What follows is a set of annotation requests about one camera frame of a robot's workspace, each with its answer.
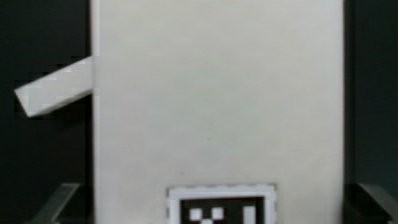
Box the small white tagged box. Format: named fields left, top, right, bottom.
left=93, top=0, right=343, bottom=224

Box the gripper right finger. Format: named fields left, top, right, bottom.
left=345, top=183, right=398, bottom=224

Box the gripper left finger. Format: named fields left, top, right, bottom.
left=25, top=183, right=91, bottom=224

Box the white U-shaped foam fence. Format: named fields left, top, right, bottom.
left=15, top=57, right=95, bottom=117

